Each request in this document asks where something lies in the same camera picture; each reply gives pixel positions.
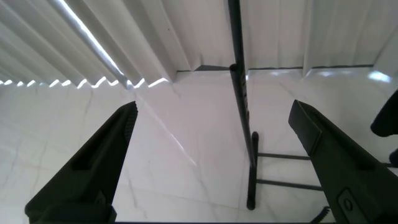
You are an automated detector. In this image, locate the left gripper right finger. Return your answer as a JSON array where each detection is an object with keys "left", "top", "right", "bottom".
[{"left": 288, "top": 99, "right": 398, "bottom": 223}]

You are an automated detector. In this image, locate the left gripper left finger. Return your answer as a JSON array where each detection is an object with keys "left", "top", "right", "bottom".
[{"left": 25, "top": 101, "right": 139, "bottom": 223}]

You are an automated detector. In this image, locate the black garment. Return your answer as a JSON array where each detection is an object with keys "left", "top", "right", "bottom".
[{"left": 369, "top": 89, "right": 398, "bottom": 167}]

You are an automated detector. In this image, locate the black clothes rack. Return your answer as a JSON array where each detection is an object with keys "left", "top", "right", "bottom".
[{"left": 228, "top": 0, "right": 398, "bottom": 212}]

